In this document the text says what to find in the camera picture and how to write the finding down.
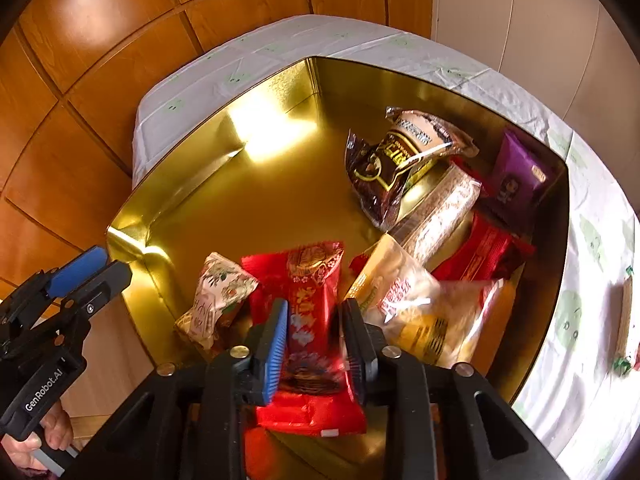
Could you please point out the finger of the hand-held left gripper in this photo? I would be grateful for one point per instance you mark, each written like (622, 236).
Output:
(75, 270)
(107, 282)

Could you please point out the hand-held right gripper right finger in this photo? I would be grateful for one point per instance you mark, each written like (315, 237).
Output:
(351, 345)

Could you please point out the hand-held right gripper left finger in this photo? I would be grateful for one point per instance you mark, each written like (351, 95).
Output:
(277, 350)

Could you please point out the red gold-patterned snack packet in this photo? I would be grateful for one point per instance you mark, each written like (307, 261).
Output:
(312, 300)

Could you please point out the plain red snack packet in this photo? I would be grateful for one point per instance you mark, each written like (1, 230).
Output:
(359, 264)

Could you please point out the gold tin box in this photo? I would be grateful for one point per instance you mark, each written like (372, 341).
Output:
(280, 200)

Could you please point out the granola bar red-ended wrapper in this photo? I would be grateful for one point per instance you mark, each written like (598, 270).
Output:
(440, 215)

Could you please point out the brown gold snack packet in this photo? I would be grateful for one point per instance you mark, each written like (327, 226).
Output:
(390, 160)

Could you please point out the person's left hand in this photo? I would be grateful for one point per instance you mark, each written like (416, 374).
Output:
(57, 430)

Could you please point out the yellow white snack packet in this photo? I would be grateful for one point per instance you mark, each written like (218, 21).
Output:
(400, 295)

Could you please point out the pink floral snack packet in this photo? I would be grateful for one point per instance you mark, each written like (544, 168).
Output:
(220, 295)

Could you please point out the shiny red snack packet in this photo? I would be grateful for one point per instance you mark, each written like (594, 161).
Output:
(480, 255)

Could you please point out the printed white tablecloth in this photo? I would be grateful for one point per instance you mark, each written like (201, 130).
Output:
(575, 400)

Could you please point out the purple snack packet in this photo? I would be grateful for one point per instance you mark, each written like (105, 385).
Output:
(515, 180)

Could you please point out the green red candy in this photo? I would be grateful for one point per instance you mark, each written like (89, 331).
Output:
(624, 364)

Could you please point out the tan snack bar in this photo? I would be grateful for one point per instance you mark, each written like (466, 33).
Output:
(626, 315)

